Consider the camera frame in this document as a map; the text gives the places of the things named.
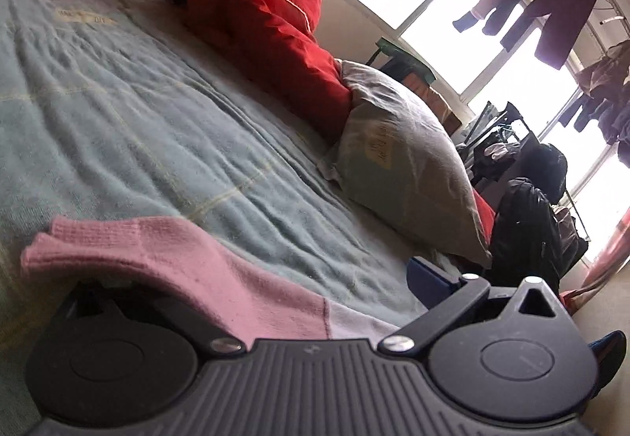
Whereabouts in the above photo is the row of hanging clothes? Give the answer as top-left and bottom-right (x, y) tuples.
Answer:
(388, 0), (630, 147)

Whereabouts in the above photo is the green checked bed blanket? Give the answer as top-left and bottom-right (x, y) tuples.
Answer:
(0, 0), (458, 422)

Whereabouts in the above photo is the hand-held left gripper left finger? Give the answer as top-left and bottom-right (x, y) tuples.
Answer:
(64, 279), (247, 360)

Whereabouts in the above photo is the pink and white sweater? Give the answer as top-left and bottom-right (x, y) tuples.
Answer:
(20, 215), (410, 354)

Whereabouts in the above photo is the dark blue cloth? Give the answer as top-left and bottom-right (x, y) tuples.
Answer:
(588, 330), (629, 398)

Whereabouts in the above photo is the window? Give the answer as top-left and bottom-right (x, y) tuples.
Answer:
(315, 0), (630, 264)

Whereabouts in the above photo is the grey pillow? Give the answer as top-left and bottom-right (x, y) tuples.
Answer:
(317, 59), (494, 269)

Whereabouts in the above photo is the pink orange curtain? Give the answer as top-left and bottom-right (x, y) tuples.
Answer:
(561, 210), (630, 315)

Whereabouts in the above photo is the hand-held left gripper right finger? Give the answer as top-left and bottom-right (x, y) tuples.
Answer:
(378, 257), (559, 360)

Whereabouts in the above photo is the black backpack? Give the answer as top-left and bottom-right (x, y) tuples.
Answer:
(485, 177), (590, 300)

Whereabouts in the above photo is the floor clothes rack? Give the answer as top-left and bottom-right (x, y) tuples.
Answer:
(463, 100), (592, 246)

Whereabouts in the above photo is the red pillow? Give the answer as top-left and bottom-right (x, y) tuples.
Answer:
(184, 0), (354, 142)

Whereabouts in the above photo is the black jacket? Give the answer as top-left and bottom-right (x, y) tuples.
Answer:
(522, 143), (570, 201)

